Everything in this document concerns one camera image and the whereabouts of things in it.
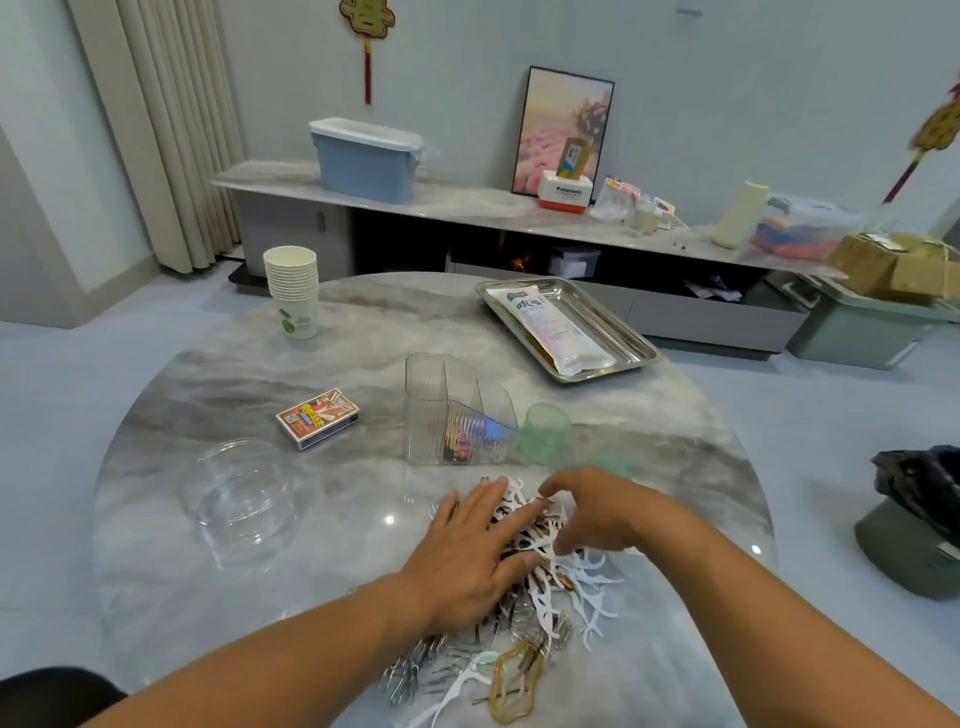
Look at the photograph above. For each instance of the person's right hand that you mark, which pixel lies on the person's right hand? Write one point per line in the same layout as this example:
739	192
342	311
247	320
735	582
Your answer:
600	510

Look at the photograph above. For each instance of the person's left hand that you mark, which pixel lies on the person's left hand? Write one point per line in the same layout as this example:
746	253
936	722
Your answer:
465	570

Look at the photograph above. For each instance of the translucent green plastic cup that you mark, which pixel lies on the translucent green plastic cup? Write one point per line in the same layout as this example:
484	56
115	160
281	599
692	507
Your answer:
545	434

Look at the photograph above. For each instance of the pile of floss picks and clips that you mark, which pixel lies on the pile of floss picks and clips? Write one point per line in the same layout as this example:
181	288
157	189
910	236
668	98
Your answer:
563	600

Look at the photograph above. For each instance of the clear ribbed organizer box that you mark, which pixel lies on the clear ribbed organizer box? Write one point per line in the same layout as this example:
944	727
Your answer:
450	413

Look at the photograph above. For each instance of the metal tray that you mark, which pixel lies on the metal tray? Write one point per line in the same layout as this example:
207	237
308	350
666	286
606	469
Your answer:
630	338

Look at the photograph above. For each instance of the clear printed plastic bag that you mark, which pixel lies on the clear printed plastic bag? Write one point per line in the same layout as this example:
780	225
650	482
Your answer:
555	330

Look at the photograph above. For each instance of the colourful matchbox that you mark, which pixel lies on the colourful matchbox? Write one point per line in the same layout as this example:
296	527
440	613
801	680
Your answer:
317	419

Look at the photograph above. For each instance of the clear round plastic bowl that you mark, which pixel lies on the clear round plastic bowl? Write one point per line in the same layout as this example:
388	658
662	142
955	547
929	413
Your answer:
240	495

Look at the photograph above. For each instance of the group of white paper cups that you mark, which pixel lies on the group of white paper cups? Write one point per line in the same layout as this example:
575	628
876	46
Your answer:
291	293

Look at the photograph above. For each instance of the person's right forearm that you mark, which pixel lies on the person's right forearm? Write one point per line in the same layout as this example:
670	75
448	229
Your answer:
795	623

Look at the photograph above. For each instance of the person's left forearm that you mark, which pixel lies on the person's left forearm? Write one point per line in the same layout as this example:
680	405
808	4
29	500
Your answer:
255	668

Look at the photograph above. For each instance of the pale green plastic lid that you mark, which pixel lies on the pale green plastic lid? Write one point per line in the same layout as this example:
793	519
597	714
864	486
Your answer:
612	467

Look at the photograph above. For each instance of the loose papers in cabinet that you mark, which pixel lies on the loose papers in cabinet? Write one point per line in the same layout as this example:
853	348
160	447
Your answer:
711	290

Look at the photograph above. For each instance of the white box in cabinet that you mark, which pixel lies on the white box in cabinet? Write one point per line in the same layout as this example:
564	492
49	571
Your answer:
573	264

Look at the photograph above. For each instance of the colourful small packet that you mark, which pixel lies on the colourful small packet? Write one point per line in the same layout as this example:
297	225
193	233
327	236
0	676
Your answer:
665	207

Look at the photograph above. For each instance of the clear bag of snacks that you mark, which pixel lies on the clear bag of snacks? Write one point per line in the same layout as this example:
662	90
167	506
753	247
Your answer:
614	200

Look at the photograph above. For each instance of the trash bin with black bag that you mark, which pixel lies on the trash bin with black bag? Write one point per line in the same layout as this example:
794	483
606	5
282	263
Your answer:
915	510

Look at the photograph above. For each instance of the white and red small box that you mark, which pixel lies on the white and red small box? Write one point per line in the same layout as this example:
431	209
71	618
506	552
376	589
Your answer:
564	192

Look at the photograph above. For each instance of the grey green storage bin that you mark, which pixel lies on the grey green storage bin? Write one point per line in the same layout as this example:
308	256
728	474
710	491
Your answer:
863	326

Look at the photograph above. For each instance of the cream paper roll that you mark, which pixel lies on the cream paper roll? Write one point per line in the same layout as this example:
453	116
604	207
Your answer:
740	216

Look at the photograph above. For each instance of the clear storage box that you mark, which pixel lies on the clear storage box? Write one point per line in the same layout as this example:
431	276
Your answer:
803	228

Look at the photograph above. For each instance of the grey cabinet with marble top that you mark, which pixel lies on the grey cabinet with marble top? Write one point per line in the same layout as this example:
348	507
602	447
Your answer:
450	192

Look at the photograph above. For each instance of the small colourful box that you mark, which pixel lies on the small colourful box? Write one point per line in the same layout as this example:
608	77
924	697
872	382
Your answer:
573	156

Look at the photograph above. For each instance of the cardboard box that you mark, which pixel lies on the cardboard box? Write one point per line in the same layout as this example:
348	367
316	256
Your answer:
893	267

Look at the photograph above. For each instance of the framed pink picture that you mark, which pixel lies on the framed pink picture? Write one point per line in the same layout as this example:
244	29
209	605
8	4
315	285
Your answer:
548	120

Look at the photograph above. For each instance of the blue storage box white lid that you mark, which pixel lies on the blue storage box white lid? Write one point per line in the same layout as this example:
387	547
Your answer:
365	161

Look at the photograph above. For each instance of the beige curtain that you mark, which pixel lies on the beige curtain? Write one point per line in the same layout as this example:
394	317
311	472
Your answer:
158	128

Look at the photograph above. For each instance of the white wall switch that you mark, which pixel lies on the white wall switch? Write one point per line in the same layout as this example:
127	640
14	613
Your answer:
689	12

